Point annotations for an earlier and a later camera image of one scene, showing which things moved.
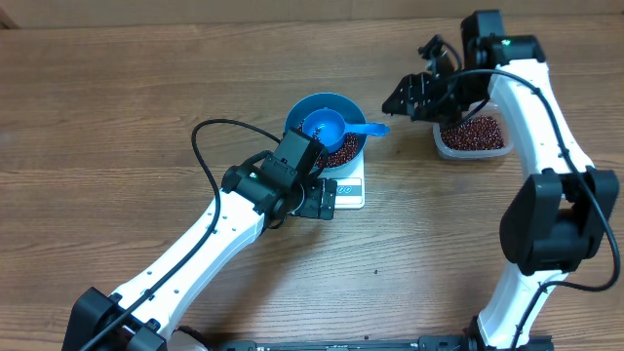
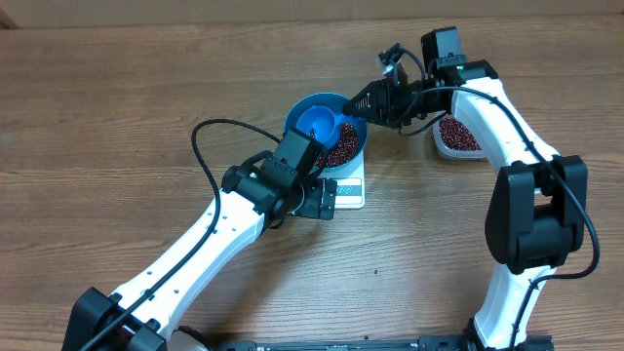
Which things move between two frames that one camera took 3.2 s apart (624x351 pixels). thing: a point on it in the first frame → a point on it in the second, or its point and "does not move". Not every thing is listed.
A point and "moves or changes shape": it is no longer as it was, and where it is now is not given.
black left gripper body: (310, 206) does not move
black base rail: (376, 344) does not move
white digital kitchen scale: (350, 183) does not move
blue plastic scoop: (330, 127) moves or changes shape
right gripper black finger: (412, 100) → (370, 108)
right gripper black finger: (413, 90) → (372, 97)
